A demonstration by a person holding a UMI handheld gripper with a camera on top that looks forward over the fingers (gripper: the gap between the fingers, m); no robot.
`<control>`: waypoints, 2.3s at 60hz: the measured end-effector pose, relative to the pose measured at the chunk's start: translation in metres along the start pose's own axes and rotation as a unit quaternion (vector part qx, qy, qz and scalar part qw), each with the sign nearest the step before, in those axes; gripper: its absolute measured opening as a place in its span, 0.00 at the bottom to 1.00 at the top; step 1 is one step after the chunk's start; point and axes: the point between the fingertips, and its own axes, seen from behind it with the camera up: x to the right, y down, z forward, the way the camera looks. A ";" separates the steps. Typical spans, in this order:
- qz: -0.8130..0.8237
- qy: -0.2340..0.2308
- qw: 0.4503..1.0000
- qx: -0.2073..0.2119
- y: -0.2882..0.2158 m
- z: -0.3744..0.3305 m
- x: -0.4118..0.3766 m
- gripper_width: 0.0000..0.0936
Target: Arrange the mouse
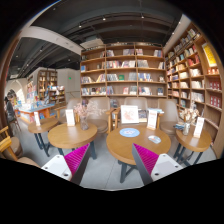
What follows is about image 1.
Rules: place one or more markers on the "stack of books right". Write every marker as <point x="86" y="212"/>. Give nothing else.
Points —
<point x="179" y="126"/>

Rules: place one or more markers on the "white sign far left table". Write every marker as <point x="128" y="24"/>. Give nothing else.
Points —
<point x="37" y="119"/>

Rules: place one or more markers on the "person at left edge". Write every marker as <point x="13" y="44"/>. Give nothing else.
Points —
<point x="9" y="110"/>

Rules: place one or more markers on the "blue book on armrest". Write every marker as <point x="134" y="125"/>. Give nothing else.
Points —
<point x="158" y="110"/>

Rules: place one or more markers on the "wooden chair left edge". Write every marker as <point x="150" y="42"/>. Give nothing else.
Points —
<point x="10" y="148"/>

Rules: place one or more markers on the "small round table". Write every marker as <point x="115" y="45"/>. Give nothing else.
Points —
<point x="45" y="126"/>
<point x="192" y="143"/>

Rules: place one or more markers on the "glass vase dried flowers left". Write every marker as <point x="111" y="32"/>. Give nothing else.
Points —
<point x="84" y="111"/>

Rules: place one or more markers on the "white sign table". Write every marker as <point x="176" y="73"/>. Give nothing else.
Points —
<point x="198" y="127"/>
<point x="37" y="119"/>
<point x="70" y="117"/>

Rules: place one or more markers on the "dark book on chair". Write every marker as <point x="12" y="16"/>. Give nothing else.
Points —
<point x="142" y="115"/>

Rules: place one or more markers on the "red white menu sign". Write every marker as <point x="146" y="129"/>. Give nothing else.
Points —
<point x="152" y="119"/>

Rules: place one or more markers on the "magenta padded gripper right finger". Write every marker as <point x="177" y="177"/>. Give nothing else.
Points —
<point x="152" y="166"/>

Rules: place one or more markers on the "beige armchair right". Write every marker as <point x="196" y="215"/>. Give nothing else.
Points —
<point x="170" y="117"/>

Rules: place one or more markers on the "white framed flower picture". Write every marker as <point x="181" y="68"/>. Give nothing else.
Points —
<point x="129" y="114"/>

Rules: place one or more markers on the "round wooden table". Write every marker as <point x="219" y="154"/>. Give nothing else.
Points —
<point x="70" y="137"/>
<point x="121" y="147"/>

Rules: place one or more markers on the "small round table right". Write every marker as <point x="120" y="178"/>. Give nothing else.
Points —
<point x="192" y="143"/>

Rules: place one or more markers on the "round wooden table centre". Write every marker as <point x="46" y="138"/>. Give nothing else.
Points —
<point x="121" y="147"/>

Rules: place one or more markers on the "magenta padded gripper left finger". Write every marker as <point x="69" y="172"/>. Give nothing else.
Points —
<point x="70" y="167"/>

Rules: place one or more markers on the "vase dried flowers right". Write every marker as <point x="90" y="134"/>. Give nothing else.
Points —
<point x="189" y="116"/>

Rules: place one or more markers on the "small round table far left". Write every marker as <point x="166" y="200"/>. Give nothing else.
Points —
<point x="45" y="126"/>

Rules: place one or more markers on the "large wooden bookshelf back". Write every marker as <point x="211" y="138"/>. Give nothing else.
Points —
<point x="120" y="70"/>

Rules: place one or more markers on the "white sign right table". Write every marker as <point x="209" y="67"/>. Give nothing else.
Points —
<point x="198" y="127"/>

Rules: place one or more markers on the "blue book display table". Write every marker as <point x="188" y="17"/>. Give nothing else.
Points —
<point x="27" y="115"/>

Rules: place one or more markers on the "round wooden table left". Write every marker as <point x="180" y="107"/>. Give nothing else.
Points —
<point x="70" y="137"/>

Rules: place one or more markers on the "distant wooden bookshelf left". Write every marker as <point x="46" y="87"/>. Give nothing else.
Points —
<point x="49" y="90"/>

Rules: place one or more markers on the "grey computer mouse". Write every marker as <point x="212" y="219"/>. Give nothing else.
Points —
<point x="154" y="139"/>

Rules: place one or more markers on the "round blue mouse pad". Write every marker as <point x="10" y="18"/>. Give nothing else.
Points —
<point x="129" y="132"/>

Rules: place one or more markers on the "wooden bookshelf right wall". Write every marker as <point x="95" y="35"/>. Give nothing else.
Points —
<point x="196" y="78"/>

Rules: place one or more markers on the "beige armchair centre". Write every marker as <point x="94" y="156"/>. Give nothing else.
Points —
<point x="140" y="102"/>

